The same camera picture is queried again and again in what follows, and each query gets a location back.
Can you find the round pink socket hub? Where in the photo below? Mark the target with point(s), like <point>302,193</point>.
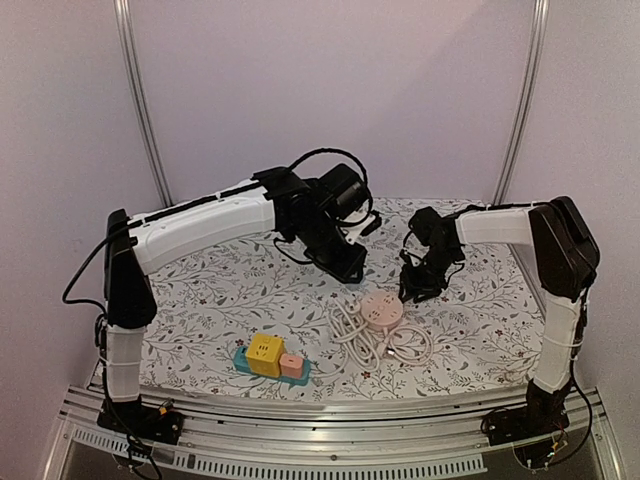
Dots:
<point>381,310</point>

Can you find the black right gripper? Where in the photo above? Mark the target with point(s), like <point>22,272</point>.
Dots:
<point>420,273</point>

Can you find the aluminium frame post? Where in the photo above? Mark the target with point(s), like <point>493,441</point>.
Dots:
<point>525,100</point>
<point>126,34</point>

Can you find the teal power strip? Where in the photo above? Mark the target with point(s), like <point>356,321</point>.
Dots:
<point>241,366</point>

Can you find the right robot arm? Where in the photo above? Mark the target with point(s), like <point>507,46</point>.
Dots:
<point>566,256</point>

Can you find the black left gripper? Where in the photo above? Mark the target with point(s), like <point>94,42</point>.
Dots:
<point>346,271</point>

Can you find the left aluminium frame post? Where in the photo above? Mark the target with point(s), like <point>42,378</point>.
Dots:
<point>126,34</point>

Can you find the yellow cube socket adapter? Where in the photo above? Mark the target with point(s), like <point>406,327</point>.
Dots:
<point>263,355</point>

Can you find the right aluminium frame post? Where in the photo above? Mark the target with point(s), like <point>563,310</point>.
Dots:
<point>525,100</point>

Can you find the aluminium front rail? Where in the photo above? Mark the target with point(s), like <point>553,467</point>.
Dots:
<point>242,438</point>

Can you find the pink cube charger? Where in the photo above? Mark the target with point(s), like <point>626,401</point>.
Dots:
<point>291,366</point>

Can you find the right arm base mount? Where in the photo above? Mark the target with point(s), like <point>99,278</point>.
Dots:
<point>502,426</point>

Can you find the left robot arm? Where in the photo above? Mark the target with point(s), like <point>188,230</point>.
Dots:
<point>328,215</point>

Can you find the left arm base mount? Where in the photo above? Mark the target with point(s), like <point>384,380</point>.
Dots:
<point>161,424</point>

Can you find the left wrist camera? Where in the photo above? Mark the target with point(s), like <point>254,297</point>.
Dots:
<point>359,224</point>

